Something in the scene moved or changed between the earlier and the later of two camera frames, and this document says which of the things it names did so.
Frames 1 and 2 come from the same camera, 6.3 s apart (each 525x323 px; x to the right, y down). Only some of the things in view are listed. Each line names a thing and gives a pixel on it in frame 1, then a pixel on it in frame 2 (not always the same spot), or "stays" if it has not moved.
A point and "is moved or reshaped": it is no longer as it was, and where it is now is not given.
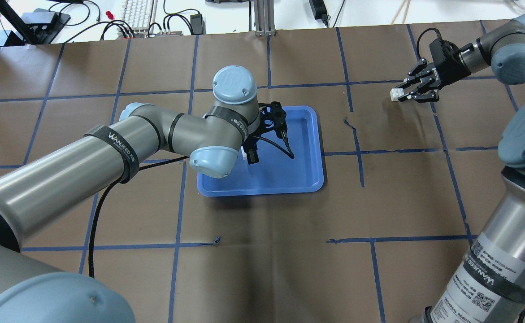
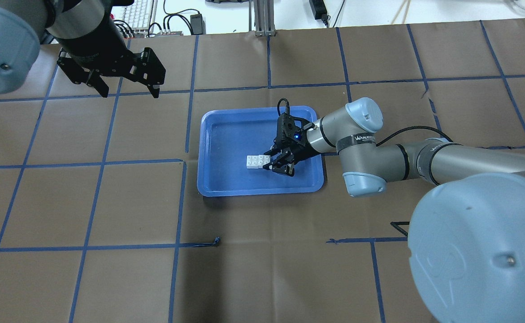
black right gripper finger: (430, 96) to (286, 167)
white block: (245, 155) is moved or reshaped
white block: (396, 93) to (263, 159)
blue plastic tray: (276, 172) stays
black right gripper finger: (410, 81) to (275, 150)
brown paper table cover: (406, 184) stays
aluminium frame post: (264, 18) stays
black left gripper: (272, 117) to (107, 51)
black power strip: (319, 10) stays
